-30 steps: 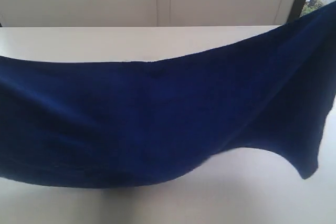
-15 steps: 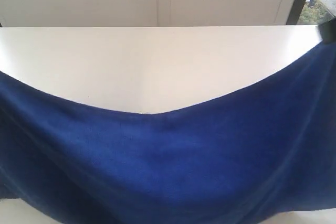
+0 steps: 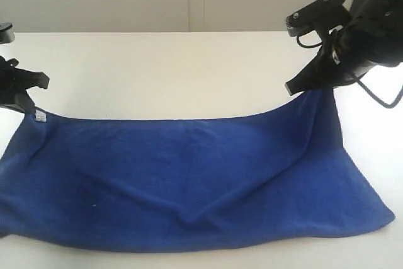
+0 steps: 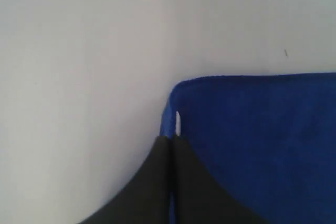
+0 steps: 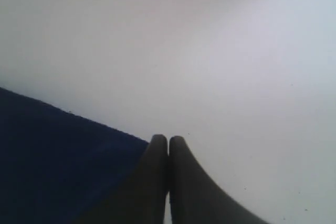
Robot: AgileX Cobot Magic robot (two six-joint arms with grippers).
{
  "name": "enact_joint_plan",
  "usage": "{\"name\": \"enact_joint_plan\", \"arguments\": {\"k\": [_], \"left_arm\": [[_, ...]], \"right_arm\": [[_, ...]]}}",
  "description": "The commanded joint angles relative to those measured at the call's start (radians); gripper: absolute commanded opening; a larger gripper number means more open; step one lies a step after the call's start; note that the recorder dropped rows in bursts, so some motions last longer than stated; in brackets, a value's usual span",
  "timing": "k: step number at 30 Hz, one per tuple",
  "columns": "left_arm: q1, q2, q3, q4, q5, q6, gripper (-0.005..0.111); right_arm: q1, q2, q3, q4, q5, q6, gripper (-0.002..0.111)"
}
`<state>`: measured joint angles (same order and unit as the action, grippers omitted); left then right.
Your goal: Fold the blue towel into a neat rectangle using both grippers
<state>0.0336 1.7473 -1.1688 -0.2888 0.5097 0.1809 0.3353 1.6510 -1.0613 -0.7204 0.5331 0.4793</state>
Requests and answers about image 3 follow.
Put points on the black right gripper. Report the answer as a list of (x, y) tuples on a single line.
[(362, 45)]

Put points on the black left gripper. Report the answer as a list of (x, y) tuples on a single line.
[(15, 82)]

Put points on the blue towel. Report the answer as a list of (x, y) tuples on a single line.
[(155, 186)]

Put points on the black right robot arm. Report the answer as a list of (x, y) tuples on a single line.
[(370, 8)]

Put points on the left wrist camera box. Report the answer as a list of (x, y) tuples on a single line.
[(6, 33)]

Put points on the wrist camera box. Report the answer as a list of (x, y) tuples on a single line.
[(6, 33), (320, 16)]

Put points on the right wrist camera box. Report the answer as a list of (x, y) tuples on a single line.
[(320, 16)]

